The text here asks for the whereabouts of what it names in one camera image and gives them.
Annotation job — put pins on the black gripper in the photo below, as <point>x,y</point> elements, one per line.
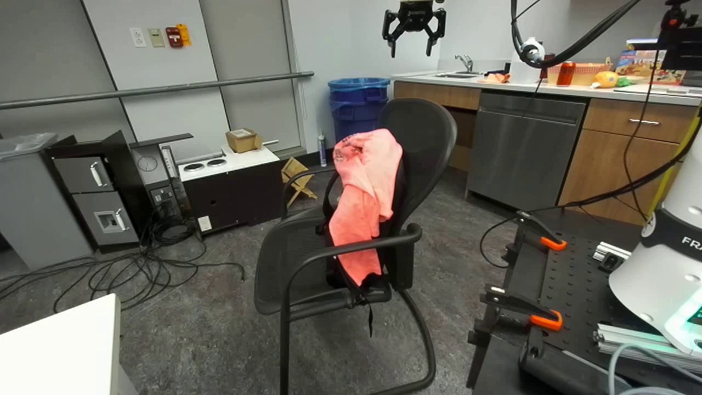
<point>415,11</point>

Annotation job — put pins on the coral pink sweatshirt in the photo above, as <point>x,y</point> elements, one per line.
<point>362,198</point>

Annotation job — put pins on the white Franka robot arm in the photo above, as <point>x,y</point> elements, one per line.
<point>658,277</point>

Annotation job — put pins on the black mesh office chair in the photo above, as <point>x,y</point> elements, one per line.
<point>293,255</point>

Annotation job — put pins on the chrome sink faucet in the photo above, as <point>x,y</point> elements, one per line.
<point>465,62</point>

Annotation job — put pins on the blue recycling bin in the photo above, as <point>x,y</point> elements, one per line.
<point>355,111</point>

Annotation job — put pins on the red bottle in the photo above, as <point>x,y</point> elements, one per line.
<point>566,73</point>

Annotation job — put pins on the stainless steel dishwasher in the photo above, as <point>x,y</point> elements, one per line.
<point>522,150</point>

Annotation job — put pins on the orange box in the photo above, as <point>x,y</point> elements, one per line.
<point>588,73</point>

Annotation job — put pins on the small wooden folding stand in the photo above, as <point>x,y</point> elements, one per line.
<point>298,178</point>

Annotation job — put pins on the yellow toy fruit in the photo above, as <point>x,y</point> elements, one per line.
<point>607,81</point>

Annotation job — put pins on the small cardboard box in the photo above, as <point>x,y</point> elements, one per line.
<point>242,140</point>

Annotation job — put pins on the red fire alarm pull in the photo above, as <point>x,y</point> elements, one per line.
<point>176,37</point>

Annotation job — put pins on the low black cabinet white top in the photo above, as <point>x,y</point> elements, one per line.
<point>234,189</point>

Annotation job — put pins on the wooden counter cabinet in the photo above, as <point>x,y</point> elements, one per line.
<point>621,154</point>

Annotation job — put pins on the small white metal block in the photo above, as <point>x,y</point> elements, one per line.
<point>611,255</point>

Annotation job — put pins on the black perforated mounting board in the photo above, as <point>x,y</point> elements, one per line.
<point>578,293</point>

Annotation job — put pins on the black file cabinet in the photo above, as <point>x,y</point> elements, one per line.
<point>91,198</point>

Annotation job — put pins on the aluminium extrusion bar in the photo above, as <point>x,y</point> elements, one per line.
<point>638,342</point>

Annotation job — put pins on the grey metal cabinet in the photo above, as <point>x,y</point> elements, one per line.
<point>36,212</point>

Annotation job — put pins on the white table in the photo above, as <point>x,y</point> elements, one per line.
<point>58,352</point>

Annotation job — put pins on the pale green wall plate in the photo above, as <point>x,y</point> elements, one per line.
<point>157,38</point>

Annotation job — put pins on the black camera on mount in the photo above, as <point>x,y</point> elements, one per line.
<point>681,40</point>

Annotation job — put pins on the grey wall rail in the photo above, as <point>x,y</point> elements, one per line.
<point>146,92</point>

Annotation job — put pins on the white light switch plate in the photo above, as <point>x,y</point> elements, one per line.
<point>136,38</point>

